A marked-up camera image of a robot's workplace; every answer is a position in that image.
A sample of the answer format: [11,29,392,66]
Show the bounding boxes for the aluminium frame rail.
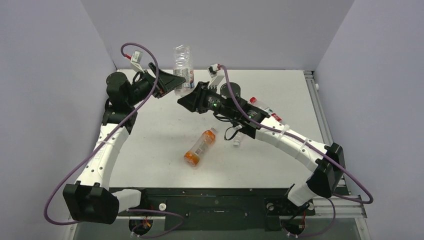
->
[303,70,367,219]

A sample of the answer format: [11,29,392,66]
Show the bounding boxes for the orange tea bottle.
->
[184,127,218,167]

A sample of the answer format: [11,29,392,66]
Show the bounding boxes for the red-cap water bottle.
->
[249,97,286,125]

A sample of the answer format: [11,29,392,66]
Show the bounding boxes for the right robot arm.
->
[177,82,345,214]

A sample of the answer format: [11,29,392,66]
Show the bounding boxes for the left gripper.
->
[126,63,185,107]

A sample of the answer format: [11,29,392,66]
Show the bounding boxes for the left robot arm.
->
[62,62,186,225]

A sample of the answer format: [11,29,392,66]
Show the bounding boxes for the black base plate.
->
[119,187,316,232]

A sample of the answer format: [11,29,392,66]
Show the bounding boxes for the clear crushed bottle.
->
[232,131,245,148]

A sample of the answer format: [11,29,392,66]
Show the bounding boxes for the clear blue-label bottle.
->
[173,44,195,97]

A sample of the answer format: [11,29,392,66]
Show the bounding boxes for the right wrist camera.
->
[207,63,225,89]

